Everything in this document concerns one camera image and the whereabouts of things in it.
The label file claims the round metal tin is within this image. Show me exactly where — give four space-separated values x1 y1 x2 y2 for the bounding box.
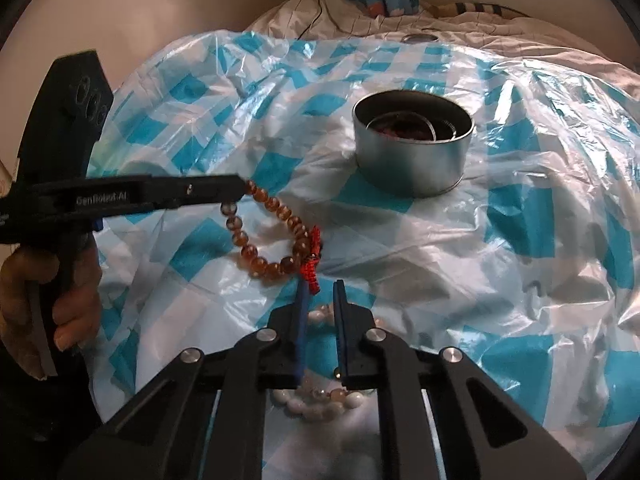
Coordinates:
352 90 475 199

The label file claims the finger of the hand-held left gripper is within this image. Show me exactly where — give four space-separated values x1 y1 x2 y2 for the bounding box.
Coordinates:
150 174 249 211

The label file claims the red cord bracelet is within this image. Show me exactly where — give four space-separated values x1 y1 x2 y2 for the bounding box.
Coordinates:
298 226 323 295

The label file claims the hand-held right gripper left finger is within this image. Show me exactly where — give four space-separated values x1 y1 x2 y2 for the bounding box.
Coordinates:
60 282 308 480

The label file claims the black charger cable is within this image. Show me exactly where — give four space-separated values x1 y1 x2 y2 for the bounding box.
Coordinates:
299 0 347 42

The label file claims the white bead bracelet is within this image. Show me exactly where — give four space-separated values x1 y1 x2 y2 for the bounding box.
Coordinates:
270 304 386 422

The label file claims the white quilt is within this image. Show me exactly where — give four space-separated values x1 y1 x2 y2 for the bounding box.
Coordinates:
247 0 640 92

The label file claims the dark red bead bracelet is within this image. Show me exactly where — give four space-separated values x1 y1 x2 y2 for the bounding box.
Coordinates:
375 117 431 140

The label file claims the amber bead bracelet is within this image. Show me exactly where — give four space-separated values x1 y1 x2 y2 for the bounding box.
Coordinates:
220 180 314 281

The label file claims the person's left hand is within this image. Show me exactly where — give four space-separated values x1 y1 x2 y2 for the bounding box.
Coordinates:
0 237 103 379

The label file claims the blue checked plastic sheet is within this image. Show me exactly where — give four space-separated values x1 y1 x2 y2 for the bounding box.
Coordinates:
85 27 640 480

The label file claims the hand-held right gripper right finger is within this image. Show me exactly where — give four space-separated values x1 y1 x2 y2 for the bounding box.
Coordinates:
334 281 586 480

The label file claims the striped pillow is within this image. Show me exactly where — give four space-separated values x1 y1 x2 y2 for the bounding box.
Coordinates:
430 2 522 22

